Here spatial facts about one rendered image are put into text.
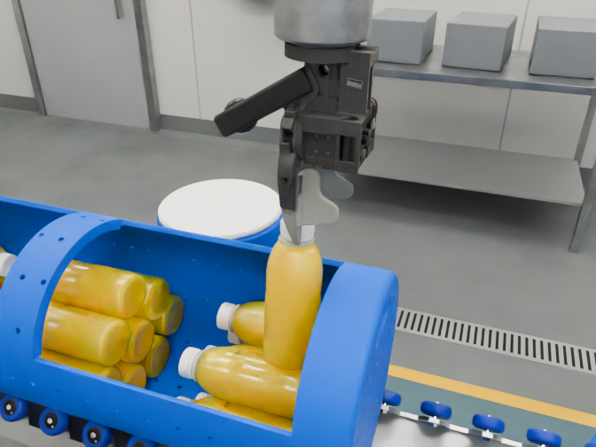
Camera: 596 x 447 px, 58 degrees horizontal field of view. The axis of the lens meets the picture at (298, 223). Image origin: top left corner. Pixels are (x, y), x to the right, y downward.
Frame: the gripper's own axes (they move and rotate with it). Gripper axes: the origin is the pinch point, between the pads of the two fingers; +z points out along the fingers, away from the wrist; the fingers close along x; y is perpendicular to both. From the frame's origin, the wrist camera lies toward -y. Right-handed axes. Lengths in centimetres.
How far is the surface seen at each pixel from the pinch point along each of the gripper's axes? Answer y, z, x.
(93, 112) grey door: -300, 118, 321
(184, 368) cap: -12.6, 20.0, -6.9
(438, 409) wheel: 19.0, 32.0, 9.2
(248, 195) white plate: -30, 26, 52
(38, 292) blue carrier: -30.5, 10.9, -9.7
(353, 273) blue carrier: 6.2, 7.0, 2.6
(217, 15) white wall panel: -177, 32, 323
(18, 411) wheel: -40, 34, -11
